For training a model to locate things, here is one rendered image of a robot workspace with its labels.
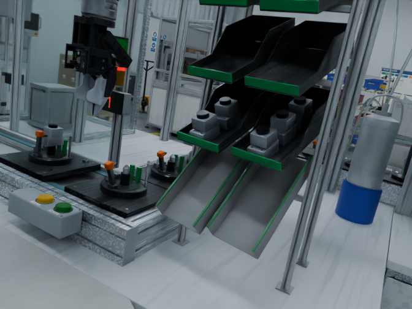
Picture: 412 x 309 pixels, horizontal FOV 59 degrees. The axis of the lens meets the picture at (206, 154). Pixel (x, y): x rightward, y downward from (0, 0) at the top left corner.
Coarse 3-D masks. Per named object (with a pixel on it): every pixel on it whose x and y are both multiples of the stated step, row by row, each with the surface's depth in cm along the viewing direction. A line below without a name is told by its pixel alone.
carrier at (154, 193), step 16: (128, 176) 108; (80, 192) 103; (96, 192) 105; (112, 192) 103; (128, 192) 104; (144, 192) 108; (160, 192) 114; (112, 208) 97; (128, 208) 98; (144, 208) 101
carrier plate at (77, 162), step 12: (0, 156) 120; (12, 156) 122; (24, 156) 124; (72, 156) 133; (24, 168) 114; (36, 168) 115; (60, 168) 119; (72, 168) 121; (84, 168) 124; (96, 168) 129
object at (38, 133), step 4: (36, 132) 118; (40, 132) 118; (40, 136) 119; (44, 136) 120; (36, 140) 119; (40, 140) 119; (36, 144) 119; (40, 144) 120; (36, 148) 120; (40, 148) 120; (36, 152) 120
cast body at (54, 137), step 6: (48, 126) 122; (54, 126) 122; (48, 132) 121; (54, 132) 121; (60, 132) 124; (42, 138) 121; (48, 138) 120; (54, 138) 122; (60, 138) 124; (42, 144) 122; (48, 144) 121; (54, 144) 123; (60, 144) 125
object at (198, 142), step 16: (240, 80) 104; (224, 96) 100; (240, 96) 106; (256, 96) 104; (240, 112) 99; (256, 112) 91; (192, 128) 93; (240, 128) 88; (192, 144) 88; (208, 144) 84; (224, 144) 84
